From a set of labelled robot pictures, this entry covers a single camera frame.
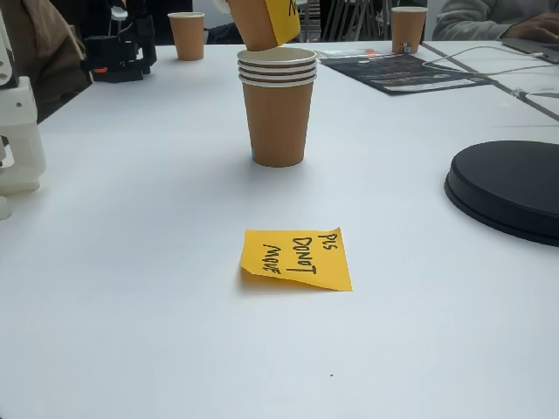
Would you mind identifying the brown paper cup with note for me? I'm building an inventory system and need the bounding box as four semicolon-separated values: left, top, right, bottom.
222;0;302;52

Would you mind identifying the yellow sticky note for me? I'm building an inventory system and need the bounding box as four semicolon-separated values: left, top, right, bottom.
238;225;354;292
264;0;302;45

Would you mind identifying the brown paper cup with sticker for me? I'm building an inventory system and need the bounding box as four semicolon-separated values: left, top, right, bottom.
390;6;429;56

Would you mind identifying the person's hand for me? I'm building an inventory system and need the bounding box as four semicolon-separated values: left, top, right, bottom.
506;11;559;43

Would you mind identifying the dark jacket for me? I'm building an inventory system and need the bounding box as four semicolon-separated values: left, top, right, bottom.
204;21;246;45

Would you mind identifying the dark metal chair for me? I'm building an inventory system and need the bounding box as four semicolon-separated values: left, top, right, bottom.
299;0;385;44

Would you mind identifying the white leaflet with red mark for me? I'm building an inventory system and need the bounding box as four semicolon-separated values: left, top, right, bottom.
316;46;377;60

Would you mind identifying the black printed brochure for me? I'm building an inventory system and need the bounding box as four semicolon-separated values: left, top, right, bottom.
320;52;499;97

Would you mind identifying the grey laptop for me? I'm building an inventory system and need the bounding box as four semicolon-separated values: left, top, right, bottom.
500;37;559;65

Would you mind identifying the black round disc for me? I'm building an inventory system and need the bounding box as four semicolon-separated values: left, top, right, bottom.
444;140;559;248

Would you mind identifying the white cable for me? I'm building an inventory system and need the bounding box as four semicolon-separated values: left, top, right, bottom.
422;45;559;79

